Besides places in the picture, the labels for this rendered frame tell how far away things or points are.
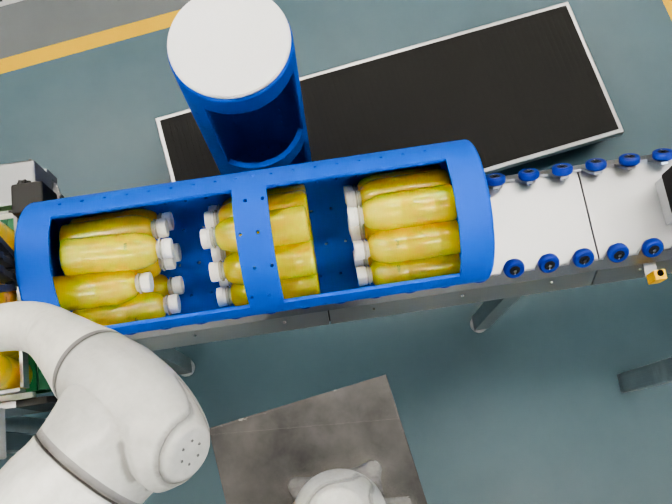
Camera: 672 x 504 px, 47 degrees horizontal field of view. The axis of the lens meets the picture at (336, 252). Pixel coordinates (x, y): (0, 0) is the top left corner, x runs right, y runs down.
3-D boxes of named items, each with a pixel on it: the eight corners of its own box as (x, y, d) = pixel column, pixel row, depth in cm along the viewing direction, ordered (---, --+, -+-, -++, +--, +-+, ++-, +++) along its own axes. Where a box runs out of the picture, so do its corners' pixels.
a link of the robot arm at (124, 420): (94, 306, 84) (6, 408, 81) (194, 383, 73) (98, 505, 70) (160, 358, 94) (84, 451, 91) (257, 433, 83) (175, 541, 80)
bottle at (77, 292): (37, 290, 147) (135, 277, 147) (46, 271, 153) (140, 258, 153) (48, 320, 150) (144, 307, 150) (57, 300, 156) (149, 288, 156)
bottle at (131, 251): (70, 244, 153) (165, 236, 154) (70, 279, 151) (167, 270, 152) (58, 234, 146) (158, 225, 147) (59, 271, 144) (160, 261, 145)
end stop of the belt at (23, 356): (29, 388, 163) (23, 386, 160) (25, 388, 163) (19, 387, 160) (21, 208, 174) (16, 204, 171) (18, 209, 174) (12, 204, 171)
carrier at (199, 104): (210, 185, 259) (275, 237, 254) (140, 52, 174) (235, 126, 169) (266, 123, 264) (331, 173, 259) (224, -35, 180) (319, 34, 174)
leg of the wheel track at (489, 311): (488, 331, 259) (529, 292, 198) (471, 334, 259) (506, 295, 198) (485, 314, 261) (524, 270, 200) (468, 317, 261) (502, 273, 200)
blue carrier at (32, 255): (481, 296, 165) (504, 255, 138) (71, 357, 164) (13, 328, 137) (455, 173, 174) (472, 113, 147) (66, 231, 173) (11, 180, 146)
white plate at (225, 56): (141, 49, 173) (142, 52, 174) (234, 121, 168) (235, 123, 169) (223, -36, 178) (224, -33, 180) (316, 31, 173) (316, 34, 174)
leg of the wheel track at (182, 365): (196, 375, 258) (146, 349, 197) (178, 377, 258) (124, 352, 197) (194, 358, 259) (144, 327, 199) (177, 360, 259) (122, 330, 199)
